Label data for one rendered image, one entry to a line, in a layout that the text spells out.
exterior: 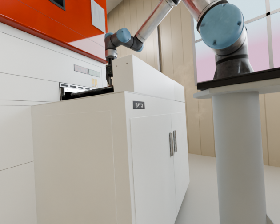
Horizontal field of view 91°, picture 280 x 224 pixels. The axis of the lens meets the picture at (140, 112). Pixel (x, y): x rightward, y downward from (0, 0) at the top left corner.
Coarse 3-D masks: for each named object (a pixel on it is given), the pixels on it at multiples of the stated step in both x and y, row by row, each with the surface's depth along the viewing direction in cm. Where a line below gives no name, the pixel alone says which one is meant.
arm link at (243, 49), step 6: (246, 30) 54; (246, 36) 50; (246, 42) 52; (240, 48) 51; (246, 48) 52; (216, 54) 55; (228, 54) 52; (234, 54) 52; (240, 54) 52; (246, 54) 52; (216, 60) 58
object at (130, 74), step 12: (120, 60) 52; (132, 60) 49; (120, 72) 52; (132, 72) 49; (144, 72) 57; (156, 72) 69; (120, 84) 52; (132, 84) 49; (144, 84) 57; (156, 84) 68; (168, 84) 86; (156, 96) 68; (168, 96) 85
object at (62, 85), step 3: (60, 84) 89; (63, 84) 91; (66, 84) 93; (69, 84) 95; (66, 87) 92; (69, 87) 94; (72, 87) 96; (75, 87) 98; (78, 87) 101; (81, 87) 103; (84, 87) 105; (87, 87) 108
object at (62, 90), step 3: (60, 87) 89; (60, 90) 88; (63, 90) 90; (66, 90) 91; (69, 90) 93; (72, 90) 95; (75, 90) 97; (78, 90) 99; (81, 90) 102; (84, 90) 104; (60, 93) 88; (63, 93) 89; (60, 96) 89; (63, 96) 89; (60, 99) 89; (63, 99) 89; (66, 99) 91; (69, 99) 93
